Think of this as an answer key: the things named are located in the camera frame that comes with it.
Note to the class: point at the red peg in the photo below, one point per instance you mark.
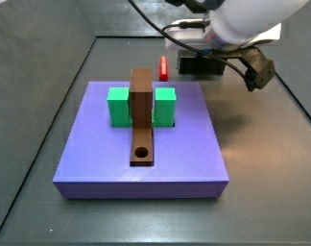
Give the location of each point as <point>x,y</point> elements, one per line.
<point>163,69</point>

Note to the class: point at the right green block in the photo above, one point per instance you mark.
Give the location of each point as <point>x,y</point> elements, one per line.
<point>164,106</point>

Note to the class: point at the purple base block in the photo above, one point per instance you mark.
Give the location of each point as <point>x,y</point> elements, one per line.
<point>115,163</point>

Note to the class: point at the left green block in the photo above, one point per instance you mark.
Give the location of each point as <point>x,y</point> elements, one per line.
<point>119,106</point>

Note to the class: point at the brown L-shaped bracket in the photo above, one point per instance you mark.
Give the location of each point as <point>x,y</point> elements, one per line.
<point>140,109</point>

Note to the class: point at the green block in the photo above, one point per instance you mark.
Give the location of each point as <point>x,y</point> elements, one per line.
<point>119,106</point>
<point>164,106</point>

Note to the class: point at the black angle fixture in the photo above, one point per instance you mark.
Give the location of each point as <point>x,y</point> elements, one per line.
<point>200,66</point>

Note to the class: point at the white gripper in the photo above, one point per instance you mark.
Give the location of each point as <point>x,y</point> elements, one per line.
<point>224,39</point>

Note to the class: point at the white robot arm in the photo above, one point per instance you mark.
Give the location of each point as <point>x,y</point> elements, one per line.
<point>233,23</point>

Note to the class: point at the blue peg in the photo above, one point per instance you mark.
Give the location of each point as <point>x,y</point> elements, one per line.
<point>207,51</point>

